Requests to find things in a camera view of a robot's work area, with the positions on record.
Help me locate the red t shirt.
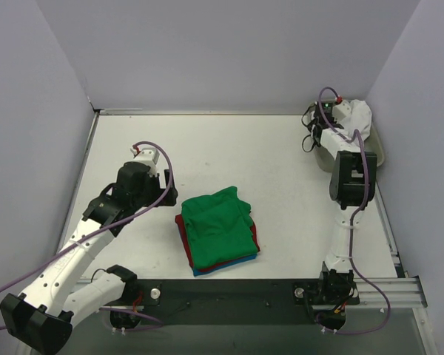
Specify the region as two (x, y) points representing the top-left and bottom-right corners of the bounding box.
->
(175, 214), (260, 269)

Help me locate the grey plastic tray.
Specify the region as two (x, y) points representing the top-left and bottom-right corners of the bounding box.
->
(312, 119), (385, 172)

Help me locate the green t shirt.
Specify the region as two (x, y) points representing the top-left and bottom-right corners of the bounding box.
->
(181, 186), (258, 270)

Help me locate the blue t shirt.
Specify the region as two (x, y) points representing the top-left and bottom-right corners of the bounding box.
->
(192, 254), (257, 277)

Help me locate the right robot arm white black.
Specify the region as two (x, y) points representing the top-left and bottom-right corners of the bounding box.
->
(302, 98), (377, 315)

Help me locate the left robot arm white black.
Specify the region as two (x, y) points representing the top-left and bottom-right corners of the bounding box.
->
(0, 161), (178, 354)

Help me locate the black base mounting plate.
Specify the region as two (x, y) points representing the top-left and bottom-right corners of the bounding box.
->
(110, 279), (360, 325)

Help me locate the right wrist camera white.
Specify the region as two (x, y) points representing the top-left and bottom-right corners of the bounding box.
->
(332, 97), (352, 122)

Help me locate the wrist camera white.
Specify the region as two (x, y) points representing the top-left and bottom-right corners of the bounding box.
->
(332, 97), (352, 122)
(130, 147), (160, 177)

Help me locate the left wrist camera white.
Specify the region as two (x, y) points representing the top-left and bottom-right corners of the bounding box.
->
(130, 147), (160, 177)

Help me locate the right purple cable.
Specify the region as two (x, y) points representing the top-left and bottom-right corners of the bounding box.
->
(317, 87), (391, 336)

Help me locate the aluminium rail profile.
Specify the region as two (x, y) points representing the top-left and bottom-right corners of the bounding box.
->
(64, 278), (426, 314)

